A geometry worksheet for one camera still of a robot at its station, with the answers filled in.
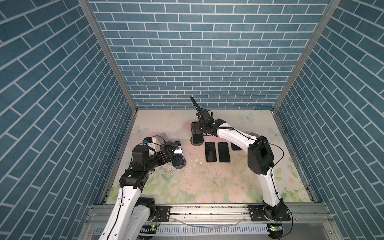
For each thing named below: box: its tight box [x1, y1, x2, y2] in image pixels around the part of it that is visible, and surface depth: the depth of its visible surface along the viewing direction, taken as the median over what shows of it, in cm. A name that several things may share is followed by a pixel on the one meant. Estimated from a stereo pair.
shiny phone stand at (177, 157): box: [168, 140, 185, 167], surface depth 88 cm
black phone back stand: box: [190, 133, 204, 146], surface depth 98 cm
